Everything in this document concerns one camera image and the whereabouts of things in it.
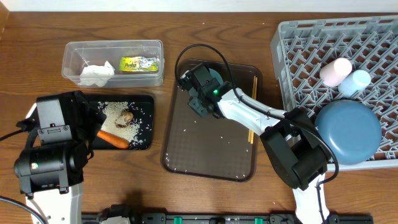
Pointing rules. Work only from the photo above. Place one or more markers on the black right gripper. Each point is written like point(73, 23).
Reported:
point(196, 104)

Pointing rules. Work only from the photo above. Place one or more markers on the light blue rice bowl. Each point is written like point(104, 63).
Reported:
point(216, 75)

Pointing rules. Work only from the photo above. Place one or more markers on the wooden chopstick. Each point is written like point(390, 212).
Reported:
point(250, 130)
point(254, 96)

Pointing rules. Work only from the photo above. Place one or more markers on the green snack wrapper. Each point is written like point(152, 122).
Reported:
point(138, 64)

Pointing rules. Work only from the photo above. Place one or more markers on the brown food scrap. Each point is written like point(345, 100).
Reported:
point(124, 119)

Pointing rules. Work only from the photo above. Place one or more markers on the pile of white rice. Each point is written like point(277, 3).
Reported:
point(139, 132)

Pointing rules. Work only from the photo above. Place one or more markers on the orange carrot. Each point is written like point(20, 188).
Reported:
point(116, 141)

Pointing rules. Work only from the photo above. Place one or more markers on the white tissue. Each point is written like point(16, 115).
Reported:
point(96, 75)

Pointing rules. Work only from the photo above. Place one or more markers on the light blue plastic cup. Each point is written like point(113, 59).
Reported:
point(354, 82)

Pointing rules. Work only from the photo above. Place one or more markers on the blue plate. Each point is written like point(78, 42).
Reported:
point(351, 130)

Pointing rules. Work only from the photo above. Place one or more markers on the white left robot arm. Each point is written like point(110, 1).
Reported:
point(61, 130)

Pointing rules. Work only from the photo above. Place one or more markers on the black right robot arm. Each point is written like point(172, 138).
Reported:
point(296, 151)

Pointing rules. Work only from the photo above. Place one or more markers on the black waste tray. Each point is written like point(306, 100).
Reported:
point(93, 99)

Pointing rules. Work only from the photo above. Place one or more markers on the grey dishwasher rack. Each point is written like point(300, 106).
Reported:
point(301, 48)

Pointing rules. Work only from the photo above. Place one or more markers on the dark brown serving tray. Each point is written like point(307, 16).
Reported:
point(207, 147)

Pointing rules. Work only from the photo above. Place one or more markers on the clear plastic bin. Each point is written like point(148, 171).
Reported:
point(78, 55)

